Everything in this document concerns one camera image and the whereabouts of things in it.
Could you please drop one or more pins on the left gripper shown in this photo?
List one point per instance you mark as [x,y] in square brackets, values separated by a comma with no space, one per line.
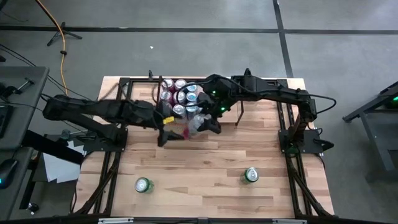
[143,115]

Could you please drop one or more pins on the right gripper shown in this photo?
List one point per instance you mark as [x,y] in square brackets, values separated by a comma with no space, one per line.
[222,96]

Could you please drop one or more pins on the blue-tab silver can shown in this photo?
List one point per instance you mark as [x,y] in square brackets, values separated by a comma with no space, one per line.
[191,96]
[191,87]
[191,108]

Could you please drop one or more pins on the red Coca-Cola can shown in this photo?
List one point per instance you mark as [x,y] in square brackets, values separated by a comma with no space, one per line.
[165,95]
[168,84]

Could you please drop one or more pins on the green soda can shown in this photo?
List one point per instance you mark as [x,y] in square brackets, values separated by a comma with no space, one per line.
[250,175]
[142,185]

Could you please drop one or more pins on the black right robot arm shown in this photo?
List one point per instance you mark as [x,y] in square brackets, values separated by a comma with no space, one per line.
[280,93]

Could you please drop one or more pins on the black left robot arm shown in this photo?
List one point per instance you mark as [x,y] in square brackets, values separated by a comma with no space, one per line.
[77,109]

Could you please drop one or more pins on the yellow sticker label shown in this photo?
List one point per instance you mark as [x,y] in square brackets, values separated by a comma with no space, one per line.
[168,120]

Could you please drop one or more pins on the white paper sheets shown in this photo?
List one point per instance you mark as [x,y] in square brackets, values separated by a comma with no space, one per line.
[59,168]

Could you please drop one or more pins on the black tripod base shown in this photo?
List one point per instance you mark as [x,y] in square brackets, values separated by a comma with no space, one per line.
[63,32]

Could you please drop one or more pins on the black caster knob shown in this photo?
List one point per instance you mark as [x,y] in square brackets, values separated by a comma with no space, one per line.
[32,208]

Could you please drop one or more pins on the black clamp tool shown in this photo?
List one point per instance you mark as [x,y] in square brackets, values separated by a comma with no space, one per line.
[17,87]

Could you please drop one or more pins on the dark grey neighbour table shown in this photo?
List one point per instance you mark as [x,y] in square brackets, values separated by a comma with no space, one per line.
[370,124]

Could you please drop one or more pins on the black keyboard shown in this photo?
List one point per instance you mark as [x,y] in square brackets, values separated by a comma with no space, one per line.
[4,121]

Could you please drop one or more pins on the dark grey low desk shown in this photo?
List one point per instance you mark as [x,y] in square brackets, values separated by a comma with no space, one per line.
[15,199]

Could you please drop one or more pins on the black computer mouse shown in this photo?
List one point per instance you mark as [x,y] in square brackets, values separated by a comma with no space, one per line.
[6,171]

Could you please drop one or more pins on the grey side desk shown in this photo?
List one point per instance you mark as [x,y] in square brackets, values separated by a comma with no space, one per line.
[12,73]

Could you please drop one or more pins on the wooden shelf black metal frame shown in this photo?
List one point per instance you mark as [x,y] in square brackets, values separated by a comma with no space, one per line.
[228,115]

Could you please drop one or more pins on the black aluminium rig frame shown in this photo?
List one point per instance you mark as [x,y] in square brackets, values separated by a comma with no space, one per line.
[140,80]

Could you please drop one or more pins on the silver bracket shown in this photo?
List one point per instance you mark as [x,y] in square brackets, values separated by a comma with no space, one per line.
[289,221]
[115,220]

